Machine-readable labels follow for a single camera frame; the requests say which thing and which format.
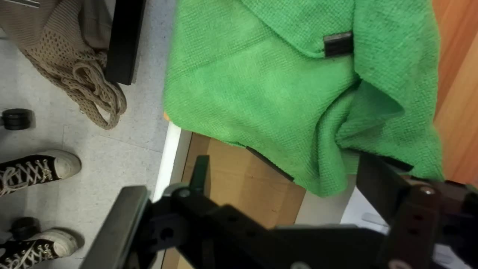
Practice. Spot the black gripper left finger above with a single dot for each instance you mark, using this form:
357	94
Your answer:
199	229

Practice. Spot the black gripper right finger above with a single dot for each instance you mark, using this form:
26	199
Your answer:
428	224

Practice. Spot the green microfibre towel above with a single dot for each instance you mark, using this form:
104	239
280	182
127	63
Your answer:
259	99

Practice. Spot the black white canvas sneaker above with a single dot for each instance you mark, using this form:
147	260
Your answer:
39	247
35	172

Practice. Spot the black chair caster wheel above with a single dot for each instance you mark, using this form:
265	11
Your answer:
24	227
17	120

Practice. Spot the beige mesh bag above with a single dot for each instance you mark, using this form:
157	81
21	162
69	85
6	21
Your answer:
60	45

